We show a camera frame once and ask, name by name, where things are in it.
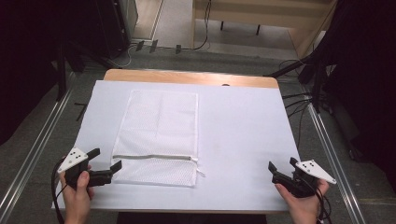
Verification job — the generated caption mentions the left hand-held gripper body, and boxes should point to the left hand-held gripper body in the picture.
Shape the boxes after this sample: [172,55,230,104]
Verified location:
[57,147,92,190]

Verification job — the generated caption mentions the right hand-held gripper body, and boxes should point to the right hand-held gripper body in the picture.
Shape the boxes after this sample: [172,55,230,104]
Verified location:
[290,159,338,199]

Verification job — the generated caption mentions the white mesh laundry bag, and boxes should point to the white mesh laundry bag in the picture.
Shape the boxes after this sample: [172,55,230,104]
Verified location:
[110,89,206,189]

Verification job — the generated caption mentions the person's left hand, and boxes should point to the person's left hand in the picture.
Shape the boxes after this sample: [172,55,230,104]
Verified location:
[58,170,95,224]

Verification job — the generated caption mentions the person's right hand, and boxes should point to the person's right hand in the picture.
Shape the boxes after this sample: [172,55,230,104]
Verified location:
[274,179,331,224]

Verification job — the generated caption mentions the white table cover sheet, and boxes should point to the white table cover sheet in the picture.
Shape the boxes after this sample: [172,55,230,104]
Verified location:
[50,79,302,215]

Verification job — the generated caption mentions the black metal stand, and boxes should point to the black metal stand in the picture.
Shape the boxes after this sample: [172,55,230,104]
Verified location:
[264,52,328,115]

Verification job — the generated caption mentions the person's dark clothing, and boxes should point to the person's dark clothing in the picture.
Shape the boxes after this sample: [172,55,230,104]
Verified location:
[116,212,269,224]

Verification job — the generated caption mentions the black curtain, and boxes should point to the black curtain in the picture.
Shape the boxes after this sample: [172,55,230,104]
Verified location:
[311,0,396,190]
[0,0,104,147]

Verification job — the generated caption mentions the wooden table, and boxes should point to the wooden table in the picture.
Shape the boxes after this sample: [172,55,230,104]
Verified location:
[102,68,280,90]

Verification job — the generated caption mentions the black equipment cabinet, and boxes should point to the black equipment cabinet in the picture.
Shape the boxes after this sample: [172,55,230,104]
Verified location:
[92,0,140,61]

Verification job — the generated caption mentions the light wooden furniture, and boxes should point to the light wooden furniture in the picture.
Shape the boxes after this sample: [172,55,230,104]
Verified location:
[191,0,340,60]

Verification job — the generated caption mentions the metal floor rail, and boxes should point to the metal floor rail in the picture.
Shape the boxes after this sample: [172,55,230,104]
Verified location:
[0,72,77,220]
[306,102,368,224]

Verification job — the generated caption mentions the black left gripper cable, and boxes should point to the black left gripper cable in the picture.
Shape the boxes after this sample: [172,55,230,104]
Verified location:
[50,156,69,224]

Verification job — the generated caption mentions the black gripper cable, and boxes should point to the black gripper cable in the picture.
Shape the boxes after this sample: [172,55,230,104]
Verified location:
[313,183,333,224]
[50,156,69,224]

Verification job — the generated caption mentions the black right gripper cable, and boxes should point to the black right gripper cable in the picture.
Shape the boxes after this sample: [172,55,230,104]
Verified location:
[313,183,333,224]

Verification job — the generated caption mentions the black floor cables bundle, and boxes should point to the black floor cables bundle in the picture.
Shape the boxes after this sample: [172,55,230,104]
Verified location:
[278,58,316,149]

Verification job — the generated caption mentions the white floor cable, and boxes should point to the white floor cable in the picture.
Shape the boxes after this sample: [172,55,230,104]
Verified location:
[106,42,138,69]

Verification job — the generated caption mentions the black hanging cable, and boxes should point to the black hanging cable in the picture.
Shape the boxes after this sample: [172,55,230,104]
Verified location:
[178,0,213,52]

